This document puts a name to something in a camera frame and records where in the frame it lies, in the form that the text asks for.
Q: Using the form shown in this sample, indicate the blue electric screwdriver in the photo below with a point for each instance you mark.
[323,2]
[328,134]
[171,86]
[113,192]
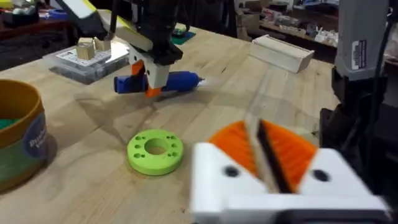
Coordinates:
[180,81]

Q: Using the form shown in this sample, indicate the green board with blocks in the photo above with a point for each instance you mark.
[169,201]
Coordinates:
[183,35]

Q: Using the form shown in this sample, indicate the green disc with holes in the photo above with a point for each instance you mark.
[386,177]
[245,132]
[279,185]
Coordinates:
[155,152]

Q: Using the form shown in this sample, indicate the pale wooden box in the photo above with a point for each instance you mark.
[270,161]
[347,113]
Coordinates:
[280,53]

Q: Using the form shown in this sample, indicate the clear plastic box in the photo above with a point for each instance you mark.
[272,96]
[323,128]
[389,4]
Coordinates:
[90,67]

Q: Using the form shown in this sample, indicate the white orange left gripper right finger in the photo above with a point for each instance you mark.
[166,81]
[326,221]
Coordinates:
[329,168]

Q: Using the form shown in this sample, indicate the small wooden block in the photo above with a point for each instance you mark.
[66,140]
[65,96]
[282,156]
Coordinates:
[102,44]
[85,49]

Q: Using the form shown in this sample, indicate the yellow and green toy tub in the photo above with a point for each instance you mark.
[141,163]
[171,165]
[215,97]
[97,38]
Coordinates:
[20,137]

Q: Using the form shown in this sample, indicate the white orange left gripper left finger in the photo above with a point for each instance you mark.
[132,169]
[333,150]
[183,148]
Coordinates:
[211,174]

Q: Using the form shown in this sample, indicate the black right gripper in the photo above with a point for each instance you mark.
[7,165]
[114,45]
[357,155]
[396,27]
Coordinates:
[161,34]

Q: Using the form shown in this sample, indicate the shelf with heap of clutter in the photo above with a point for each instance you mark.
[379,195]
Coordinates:
[289,21]

